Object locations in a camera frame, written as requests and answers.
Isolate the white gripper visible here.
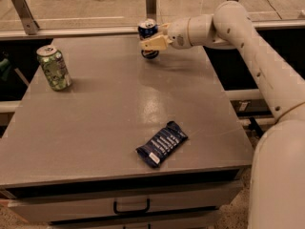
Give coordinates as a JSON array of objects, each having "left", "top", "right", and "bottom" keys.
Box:
[{"left": 140, "top": 18, "right": 191, "bottom": 51}]

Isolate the blue pepsi can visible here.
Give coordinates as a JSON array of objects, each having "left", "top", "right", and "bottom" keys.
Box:
[{"left": 137, "top": 18, "right": 159, "bottom": 59}]

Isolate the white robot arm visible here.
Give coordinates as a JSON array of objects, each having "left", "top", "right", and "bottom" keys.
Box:
[{"left": 138, "top": 1, "right": 305, "bottom": 229}]

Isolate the green soda can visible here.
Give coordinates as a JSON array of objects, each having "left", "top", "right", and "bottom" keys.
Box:
[{"left": 36, "top": 45, "right": 71, "bottom": 91}]

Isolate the blue rxbar wrapper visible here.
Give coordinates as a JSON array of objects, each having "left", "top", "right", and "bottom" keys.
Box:
[{"left": 135, "top": 121, "right": 188, "bottom": 168}]

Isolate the grey drawer cabinet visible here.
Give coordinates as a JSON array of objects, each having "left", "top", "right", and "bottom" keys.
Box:
[{"left": 0, "top": 35, "right": 253, "bottom": 229}]

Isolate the black stand leg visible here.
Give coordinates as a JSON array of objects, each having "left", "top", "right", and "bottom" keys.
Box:
[{"left": 249, "top": 117, "right": 264, "bottom": 137}]

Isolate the middle metal bracket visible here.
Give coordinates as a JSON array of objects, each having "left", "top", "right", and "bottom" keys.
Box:
[{"left": 146, "top": 0, "right": 157, "bottom": 20}]

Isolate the left metal bracket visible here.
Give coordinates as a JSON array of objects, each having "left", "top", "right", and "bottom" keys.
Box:
[{"left": 11, "top": 0, "right": 40, "bottom": 35}]

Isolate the black drawer handle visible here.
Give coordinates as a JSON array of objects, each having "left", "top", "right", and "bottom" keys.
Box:
[{"left": 112, "top": 198, "right": 151, "bottom": 215}]

